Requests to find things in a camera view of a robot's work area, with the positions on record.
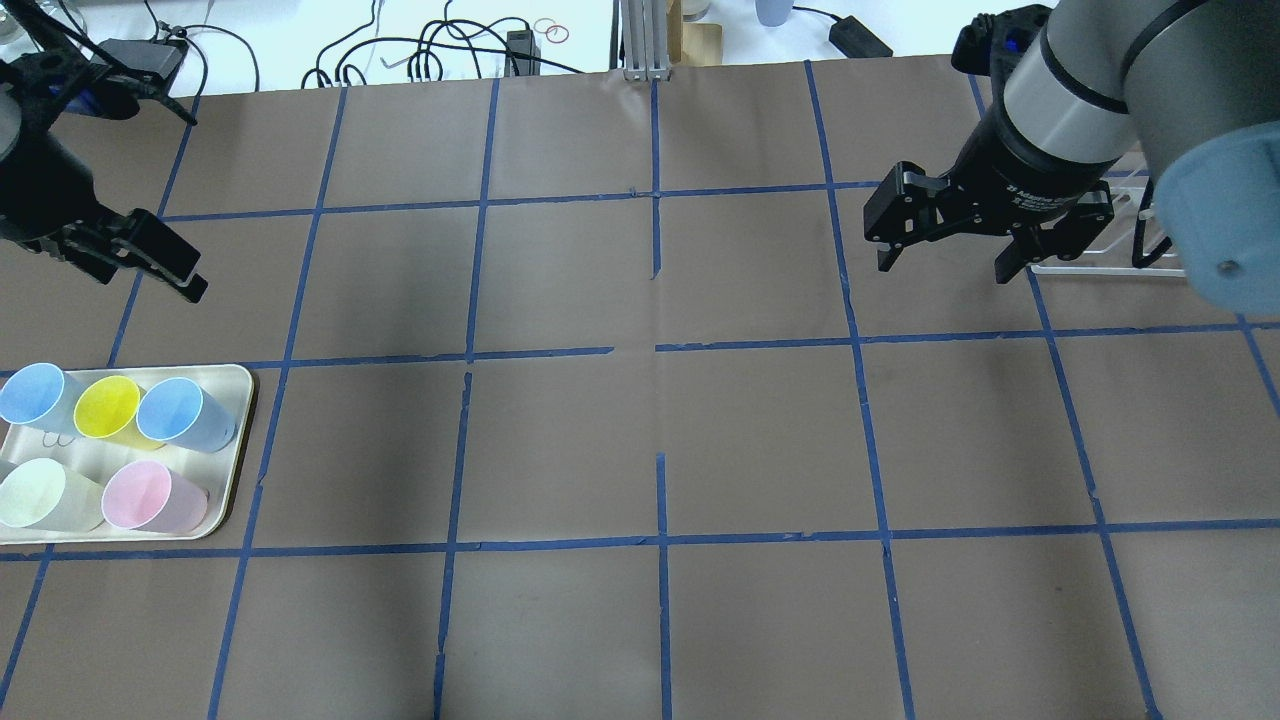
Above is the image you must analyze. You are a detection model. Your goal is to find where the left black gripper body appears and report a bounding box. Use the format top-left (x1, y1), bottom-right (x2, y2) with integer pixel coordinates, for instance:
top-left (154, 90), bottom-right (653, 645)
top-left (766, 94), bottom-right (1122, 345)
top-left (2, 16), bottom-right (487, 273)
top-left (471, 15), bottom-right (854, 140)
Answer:
top-left (29, 208), bottom-right (150, 284)

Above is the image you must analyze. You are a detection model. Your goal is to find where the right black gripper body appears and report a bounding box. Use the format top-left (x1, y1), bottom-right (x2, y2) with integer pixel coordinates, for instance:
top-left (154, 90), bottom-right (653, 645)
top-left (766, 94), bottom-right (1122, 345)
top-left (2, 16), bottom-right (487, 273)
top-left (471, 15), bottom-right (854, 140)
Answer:
top-left (864, 161), bottom-right (1114, 260)

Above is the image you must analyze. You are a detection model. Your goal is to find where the light blue plastic cup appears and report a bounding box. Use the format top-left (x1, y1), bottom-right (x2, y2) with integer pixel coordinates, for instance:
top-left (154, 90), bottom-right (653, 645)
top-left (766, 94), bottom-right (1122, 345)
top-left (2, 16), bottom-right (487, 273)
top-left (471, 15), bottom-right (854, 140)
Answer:
top-left (134, 377), bottom-right (237, 454)

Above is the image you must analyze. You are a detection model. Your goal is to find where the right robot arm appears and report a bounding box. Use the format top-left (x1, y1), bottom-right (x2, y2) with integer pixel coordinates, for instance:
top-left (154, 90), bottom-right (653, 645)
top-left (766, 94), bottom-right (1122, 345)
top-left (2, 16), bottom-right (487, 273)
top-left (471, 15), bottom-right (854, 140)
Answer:
top-left (864, 1), bottom-right (1279, 315)

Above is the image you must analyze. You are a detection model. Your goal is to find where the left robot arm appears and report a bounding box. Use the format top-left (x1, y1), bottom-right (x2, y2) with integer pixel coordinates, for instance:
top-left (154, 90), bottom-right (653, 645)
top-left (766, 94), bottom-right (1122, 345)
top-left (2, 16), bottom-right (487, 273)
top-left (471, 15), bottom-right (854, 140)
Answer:
top-left (1, 44), bottom-right (209, 304)

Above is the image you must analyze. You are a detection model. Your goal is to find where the yellow plastic cup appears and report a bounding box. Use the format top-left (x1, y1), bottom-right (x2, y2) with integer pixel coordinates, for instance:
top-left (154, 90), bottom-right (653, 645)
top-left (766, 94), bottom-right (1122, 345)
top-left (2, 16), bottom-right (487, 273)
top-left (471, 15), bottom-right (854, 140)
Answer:
top-left (73, 375), bottom-right (163, 451)

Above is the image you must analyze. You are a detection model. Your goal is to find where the light blue cup far left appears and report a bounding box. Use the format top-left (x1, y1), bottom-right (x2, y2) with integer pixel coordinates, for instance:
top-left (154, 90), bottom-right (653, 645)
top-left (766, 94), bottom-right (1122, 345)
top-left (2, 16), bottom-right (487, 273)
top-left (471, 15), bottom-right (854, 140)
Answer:
top-left (1, 363), bottom-right (87, 437)

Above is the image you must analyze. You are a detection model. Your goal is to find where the pink plastic cup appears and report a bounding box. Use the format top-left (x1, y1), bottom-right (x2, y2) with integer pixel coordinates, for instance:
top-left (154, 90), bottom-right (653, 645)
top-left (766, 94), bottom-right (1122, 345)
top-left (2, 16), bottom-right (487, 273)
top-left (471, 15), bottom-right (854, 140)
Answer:
top-left (101, 460), bottom-right (209, 534)

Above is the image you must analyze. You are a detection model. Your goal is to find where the pale green plastic cup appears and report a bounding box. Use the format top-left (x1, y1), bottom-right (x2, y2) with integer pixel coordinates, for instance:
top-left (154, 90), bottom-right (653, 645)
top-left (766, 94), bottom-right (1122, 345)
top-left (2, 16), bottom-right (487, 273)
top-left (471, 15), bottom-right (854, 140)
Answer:
top-left (1, 457), bottom-right (105, 533)

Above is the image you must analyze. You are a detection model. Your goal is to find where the cream plastic tray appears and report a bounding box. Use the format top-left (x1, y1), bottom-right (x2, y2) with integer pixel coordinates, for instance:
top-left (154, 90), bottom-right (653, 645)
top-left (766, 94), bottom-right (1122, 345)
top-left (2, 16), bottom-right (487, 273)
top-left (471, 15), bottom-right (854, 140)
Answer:
top-left (1, 364), bottom-right (257, 551)

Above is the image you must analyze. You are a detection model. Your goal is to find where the black power adapter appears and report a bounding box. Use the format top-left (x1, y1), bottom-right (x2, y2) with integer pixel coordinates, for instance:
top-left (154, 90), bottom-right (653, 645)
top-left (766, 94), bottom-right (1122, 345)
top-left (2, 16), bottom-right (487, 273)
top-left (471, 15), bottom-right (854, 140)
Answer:
top-left (828, 15), bottom-right (893, 59)

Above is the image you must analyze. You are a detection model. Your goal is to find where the white wire cup rack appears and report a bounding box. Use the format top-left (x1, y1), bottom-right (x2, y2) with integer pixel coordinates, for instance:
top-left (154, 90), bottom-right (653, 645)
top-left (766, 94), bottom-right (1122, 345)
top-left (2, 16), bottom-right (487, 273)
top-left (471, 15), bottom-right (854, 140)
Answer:
top-left (1030, 163), bottom-right (1187, 279)

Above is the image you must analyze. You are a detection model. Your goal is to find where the aluminium frame post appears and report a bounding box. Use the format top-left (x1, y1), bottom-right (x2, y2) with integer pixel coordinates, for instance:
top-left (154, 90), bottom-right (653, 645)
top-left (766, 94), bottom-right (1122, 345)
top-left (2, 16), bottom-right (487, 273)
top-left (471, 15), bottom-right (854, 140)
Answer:
top-left (616, 0), bottom-right (672, 82)

